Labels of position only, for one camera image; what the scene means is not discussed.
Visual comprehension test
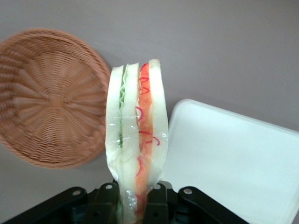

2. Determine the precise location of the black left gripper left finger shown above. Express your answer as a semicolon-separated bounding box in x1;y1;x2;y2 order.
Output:
83;182;121;224

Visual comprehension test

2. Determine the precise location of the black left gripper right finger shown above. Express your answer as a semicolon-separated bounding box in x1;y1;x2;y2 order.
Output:
143;180;178;224

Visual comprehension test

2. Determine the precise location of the triangle sandwich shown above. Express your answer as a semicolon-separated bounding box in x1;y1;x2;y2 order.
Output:
105;58;170;224

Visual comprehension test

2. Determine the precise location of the cream rectangular tray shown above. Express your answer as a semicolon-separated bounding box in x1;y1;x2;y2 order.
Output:
163;98;299;224

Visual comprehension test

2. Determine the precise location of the round brown wicker basket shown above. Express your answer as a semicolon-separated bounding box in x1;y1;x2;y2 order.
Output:
0;28;112;170

